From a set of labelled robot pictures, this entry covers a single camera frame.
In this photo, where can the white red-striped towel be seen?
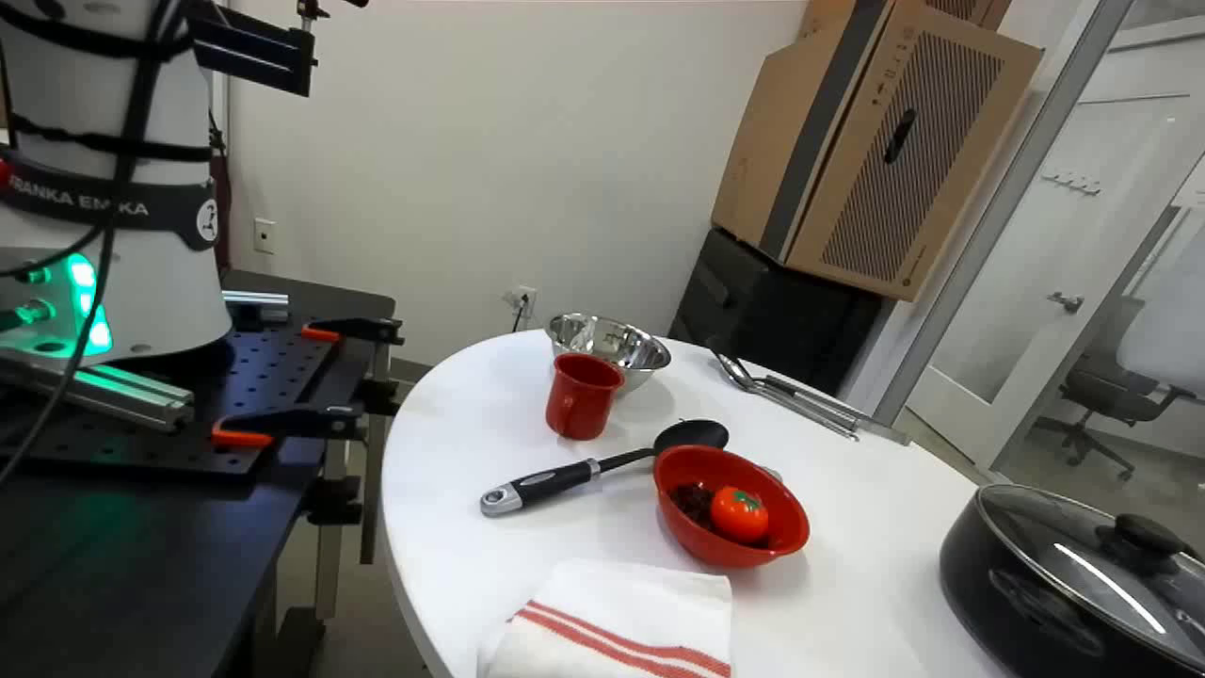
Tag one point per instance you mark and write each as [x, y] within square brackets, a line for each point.
[597, 619]

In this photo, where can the orange-handled clamp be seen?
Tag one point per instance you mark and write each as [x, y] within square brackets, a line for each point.
[386, 334]
[262, 429]

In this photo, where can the black cabinet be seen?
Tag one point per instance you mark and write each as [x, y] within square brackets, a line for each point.
[770, 312]

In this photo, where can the glass door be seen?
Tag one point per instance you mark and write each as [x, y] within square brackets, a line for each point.
[1085, 197]

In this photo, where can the black optical breadboard table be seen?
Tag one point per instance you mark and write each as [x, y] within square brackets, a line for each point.
[160, 572]

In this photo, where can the red tomato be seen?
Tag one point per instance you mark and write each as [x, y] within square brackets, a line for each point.
[739, 512]

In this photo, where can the silver metal bowl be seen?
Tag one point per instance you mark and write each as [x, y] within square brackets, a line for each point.
[636, 353]

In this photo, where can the black camera on mount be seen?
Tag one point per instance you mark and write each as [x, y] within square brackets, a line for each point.
[252, 46]

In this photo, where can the black pot with glass lid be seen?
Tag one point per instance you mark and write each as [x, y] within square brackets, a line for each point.
[1065, 587]

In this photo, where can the red plastic cup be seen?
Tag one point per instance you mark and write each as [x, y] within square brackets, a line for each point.
[583, 395]

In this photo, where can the orange-handled clamp front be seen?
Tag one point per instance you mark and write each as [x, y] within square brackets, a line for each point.
[262, 429]

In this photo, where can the red bowl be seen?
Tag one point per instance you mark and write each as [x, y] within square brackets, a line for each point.
[686, 479]

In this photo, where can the office chair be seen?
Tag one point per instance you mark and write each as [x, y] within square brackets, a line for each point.
[1106, 387]

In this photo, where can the cardboard box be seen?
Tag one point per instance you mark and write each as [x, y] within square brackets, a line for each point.
[867, 137]

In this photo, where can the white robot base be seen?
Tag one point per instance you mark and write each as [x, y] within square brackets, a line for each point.
[106, 156]

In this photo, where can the black serving spoon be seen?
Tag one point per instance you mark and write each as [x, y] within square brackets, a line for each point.
[558, 479]

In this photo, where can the orange-handled clamp rear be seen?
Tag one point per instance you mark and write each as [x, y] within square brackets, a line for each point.
[386, 334]

